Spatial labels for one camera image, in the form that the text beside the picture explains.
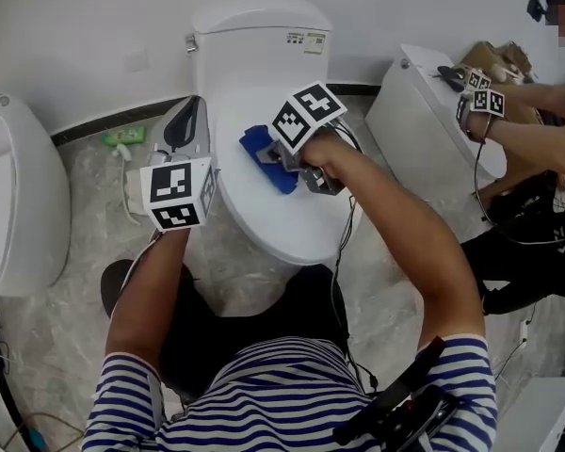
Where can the chrome flush lever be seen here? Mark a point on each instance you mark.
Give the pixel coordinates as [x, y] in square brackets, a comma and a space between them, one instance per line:
[191, 44]

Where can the person's black trousers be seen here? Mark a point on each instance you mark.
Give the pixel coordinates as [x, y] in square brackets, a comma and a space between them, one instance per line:
[287, 309]

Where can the black waist-worn device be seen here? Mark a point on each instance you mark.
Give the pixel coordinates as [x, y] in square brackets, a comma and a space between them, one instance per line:
[400, 408]

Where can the blue white striped shirt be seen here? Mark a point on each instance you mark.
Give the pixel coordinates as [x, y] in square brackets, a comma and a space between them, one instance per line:
[273, 403]

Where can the white rectangular box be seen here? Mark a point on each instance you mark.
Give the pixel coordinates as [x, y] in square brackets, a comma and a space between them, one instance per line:
[532, 417]

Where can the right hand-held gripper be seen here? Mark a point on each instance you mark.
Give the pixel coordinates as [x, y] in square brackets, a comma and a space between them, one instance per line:
[306, 111]

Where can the person's right forearm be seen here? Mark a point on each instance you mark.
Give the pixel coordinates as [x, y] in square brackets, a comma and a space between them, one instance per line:
[414, 252]

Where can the green bordered label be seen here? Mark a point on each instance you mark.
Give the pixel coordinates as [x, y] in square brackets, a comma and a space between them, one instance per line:
[315, 43]

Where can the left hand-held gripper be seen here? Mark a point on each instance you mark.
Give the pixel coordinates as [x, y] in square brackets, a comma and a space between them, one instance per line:
[172, 191]

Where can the black bag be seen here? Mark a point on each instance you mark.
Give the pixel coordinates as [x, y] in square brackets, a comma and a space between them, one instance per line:
[522, 203]

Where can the blue microfibre cloth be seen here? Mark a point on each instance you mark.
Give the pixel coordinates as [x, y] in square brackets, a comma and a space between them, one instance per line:
[256, 139]

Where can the white toilet lid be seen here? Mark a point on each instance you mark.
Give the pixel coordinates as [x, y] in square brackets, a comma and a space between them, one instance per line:
[273, 224]

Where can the small white plug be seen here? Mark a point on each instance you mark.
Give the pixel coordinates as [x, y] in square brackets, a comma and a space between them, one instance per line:
[523, 331]

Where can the white tankless toilet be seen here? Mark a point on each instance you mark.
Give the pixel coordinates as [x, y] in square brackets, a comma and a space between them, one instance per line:
[419, 120]
[19, 196]

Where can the green plastic bottle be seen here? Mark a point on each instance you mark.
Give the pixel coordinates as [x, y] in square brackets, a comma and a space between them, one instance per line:
[124, 136]

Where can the white floor rag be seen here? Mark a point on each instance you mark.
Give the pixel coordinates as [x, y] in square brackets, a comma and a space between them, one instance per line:
[134, 191]

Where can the white toilet with tank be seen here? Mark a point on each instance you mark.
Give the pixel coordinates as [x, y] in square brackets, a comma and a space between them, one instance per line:
[263, 69]

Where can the brown cardboard box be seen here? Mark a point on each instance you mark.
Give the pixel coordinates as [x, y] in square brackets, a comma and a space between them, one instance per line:
[485, 57]

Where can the person's right hand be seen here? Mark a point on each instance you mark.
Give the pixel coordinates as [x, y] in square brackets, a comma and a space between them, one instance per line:
[332, 151]

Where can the person's left forearm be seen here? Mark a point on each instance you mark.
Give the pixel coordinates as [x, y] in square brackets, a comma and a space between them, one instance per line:
[141, 295]

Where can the beige round-headed brush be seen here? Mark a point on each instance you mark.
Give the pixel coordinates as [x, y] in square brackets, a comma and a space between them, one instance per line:
[501, 70]

